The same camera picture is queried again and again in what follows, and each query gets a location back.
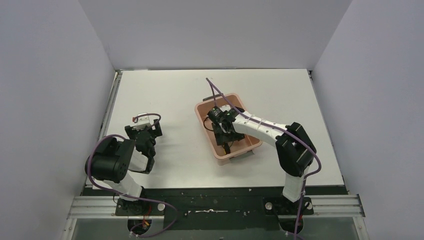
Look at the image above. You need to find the black yellow screwdriver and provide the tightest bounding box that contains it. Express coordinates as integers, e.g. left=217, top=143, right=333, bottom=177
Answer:
left=222, top=142, right=231, bottom=155

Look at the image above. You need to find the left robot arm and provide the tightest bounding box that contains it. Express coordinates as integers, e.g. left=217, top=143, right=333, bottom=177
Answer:
left=84, top=116, right=163, bottom=202

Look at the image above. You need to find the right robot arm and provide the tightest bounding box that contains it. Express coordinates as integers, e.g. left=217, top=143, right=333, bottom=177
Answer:
left=207, top=105, right=317, bottom=203

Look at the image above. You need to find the pink plastic bin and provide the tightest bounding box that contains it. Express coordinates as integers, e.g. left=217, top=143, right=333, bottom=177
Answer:
left=194, top=96, right=263, bottom=165

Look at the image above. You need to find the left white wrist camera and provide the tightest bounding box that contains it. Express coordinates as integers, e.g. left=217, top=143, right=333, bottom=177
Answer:
left=132, top=113, right=151, bottom=131

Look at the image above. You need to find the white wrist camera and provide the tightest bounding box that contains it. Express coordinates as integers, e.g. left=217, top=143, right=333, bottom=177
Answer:
left=219, top=104, right=245, bottom=116
left=132, top=113, right=151, bottom=131

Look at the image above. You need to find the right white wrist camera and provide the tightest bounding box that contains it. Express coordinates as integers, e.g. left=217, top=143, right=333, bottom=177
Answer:
left=219, top=104, right=245, bottom=116

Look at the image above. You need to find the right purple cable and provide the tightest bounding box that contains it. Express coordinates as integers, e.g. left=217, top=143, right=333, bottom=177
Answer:
left=205, top=77, right=323, bottom=240

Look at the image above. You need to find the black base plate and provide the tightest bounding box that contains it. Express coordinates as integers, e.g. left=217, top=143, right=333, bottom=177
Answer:
left=82, top=186, right=348, bottom=233

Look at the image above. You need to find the aluminium frame rail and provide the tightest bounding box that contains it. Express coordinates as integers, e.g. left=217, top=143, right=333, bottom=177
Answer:
left=61, top=194, right=370, bottom=240

